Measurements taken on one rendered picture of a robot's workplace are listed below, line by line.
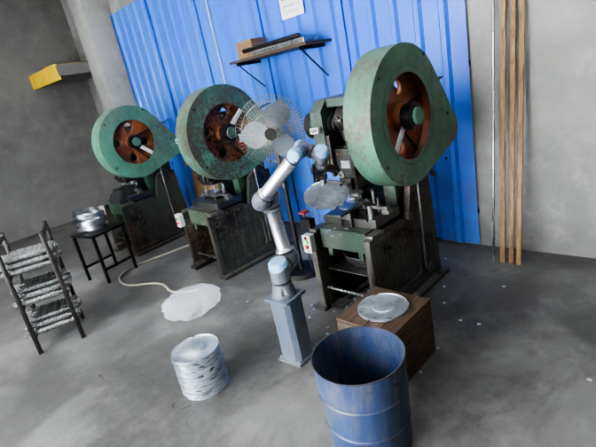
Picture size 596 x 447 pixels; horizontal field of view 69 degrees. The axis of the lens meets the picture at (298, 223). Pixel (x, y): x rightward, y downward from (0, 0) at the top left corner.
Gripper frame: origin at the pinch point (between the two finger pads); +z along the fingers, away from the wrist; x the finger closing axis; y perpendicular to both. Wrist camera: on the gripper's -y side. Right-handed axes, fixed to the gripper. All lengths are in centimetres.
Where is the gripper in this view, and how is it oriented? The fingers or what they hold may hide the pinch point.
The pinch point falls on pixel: (323, 183)
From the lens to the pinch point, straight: 265.7
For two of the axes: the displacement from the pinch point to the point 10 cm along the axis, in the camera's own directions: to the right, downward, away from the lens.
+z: 0.3, 4.6, 8.9
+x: 2.4, 8.6, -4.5
